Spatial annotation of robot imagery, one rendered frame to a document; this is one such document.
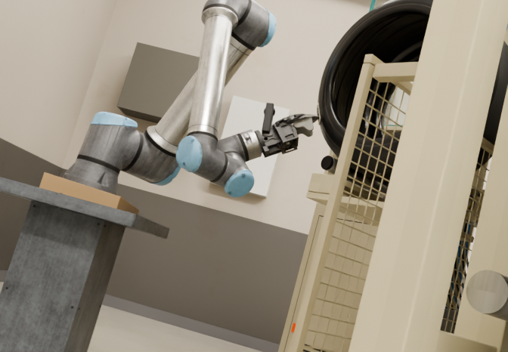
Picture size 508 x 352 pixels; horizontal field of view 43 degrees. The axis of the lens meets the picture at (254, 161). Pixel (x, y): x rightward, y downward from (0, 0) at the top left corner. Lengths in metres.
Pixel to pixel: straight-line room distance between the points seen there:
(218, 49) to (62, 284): 0.86
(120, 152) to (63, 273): 0.43
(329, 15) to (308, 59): 0.40
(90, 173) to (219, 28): 0.63
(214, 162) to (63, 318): 0.70
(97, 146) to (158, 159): 0.22
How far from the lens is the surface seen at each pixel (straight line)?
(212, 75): 1.89
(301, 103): 5.01
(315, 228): 2.85
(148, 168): 2.26
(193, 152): 1.74
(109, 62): 5.34
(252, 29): 2.13
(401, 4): 2.02
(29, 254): 2.15
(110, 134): 2.19
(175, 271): 4.90
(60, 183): 2.13
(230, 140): 1.94
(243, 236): 4.84
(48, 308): 2.12
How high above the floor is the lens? 0.53
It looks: 9 degrees up
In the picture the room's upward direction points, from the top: 16 degrees clockwise
